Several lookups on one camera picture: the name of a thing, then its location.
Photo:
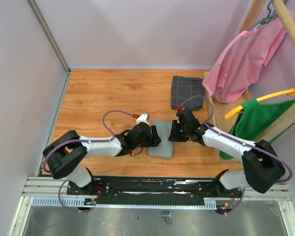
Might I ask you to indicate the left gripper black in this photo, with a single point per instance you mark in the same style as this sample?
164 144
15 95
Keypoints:
156 140

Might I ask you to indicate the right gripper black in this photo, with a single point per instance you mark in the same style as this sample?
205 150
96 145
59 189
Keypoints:
173 136

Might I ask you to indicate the grey plastic tool case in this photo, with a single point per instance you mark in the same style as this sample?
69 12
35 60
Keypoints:
165 149

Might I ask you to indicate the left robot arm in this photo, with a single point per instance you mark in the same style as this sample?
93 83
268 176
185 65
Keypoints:
63 157

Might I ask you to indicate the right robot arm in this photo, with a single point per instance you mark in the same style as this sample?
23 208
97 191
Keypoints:
261 168

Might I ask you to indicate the dark grey checked cloth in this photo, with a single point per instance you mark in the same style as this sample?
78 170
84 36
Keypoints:
184 88

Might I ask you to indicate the wooden clothes rack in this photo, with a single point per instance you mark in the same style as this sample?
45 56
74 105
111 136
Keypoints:
220 109

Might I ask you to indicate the pink shirt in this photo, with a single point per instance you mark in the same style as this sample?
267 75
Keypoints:
241 61

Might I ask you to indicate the green shirt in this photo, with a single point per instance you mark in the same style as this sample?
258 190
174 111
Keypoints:
257 117

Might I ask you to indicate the yellow clothes hanger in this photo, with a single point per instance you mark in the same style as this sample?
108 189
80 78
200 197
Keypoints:
239 109

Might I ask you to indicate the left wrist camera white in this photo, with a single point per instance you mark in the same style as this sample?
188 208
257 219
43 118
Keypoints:
144 118

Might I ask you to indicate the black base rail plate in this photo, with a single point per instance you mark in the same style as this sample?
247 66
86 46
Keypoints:
155 191

